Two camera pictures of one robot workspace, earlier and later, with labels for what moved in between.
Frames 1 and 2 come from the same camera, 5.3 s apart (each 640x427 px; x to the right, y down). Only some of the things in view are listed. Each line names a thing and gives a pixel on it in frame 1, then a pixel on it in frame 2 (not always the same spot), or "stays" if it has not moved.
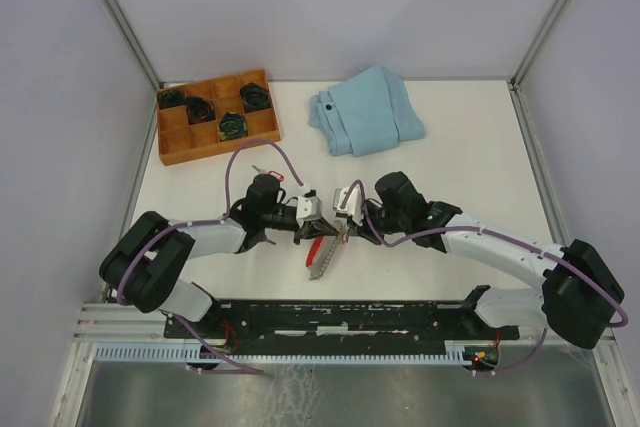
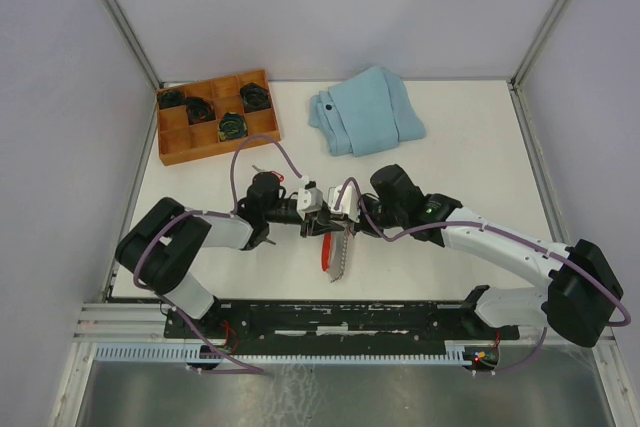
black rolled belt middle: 199,110 stays
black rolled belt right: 255,96 stays
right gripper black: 355,230 stays
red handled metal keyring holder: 321,251 → 334,249
